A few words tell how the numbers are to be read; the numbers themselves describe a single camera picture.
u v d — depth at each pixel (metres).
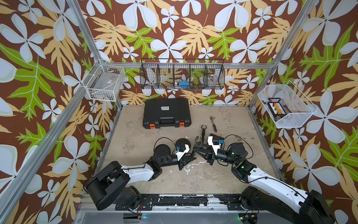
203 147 0.67
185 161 0.69
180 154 0.67
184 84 0.94
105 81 0.86
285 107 0.83
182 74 0.99
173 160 0.69
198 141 0.66
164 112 1.08
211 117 1.11
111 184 0.43
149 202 0.74
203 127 1.05
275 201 0.49
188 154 0.70
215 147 0.60
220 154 0.62
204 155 0.66
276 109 0.82
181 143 1.00
